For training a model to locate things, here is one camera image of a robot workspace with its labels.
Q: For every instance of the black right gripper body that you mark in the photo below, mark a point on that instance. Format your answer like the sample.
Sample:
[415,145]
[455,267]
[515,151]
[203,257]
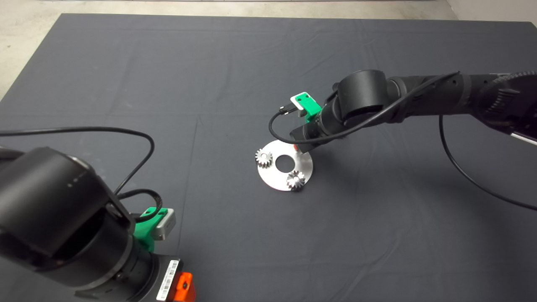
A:
[306,138]

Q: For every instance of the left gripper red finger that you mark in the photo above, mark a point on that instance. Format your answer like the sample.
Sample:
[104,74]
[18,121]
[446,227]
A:
[185,289]

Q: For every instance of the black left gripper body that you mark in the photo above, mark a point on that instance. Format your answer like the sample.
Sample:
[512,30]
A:
[164,281]

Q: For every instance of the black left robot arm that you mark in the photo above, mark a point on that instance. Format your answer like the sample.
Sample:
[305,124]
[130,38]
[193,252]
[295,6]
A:
[42,201]

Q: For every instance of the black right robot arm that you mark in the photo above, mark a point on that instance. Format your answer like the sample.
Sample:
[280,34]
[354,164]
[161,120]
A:
[440,94]

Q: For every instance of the small steel gear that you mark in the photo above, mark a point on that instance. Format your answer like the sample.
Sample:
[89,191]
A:
[264,158]
[296,181]

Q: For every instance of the round metal plate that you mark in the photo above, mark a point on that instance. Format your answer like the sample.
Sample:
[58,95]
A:
[272,174]

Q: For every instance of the dark grey table cloth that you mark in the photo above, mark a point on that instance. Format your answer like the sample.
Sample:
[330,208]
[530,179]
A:
[168,63]

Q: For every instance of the silver right camera box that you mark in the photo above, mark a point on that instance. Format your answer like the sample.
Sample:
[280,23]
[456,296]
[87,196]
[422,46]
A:
[301,112]

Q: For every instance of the silver camera box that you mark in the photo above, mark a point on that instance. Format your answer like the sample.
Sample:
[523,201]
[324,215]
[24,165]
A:
[301,112]
[163,225]

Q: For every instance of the green right camera mount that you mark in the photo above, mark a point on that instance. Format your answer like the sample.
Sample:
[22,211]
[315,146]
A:
[312,108]

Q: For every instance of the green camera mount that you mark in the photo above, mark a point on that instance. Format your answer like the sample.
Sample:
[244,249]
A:
[143,230]
[312,108]

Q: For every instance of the green left camera mount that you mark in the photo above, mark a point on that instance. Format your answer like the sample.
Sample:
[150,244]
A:
[143,230]

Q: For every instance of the silver left camera box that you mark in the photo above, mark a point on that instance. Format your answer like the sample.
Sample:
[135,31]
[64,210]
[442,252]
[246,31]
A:
[163,225]

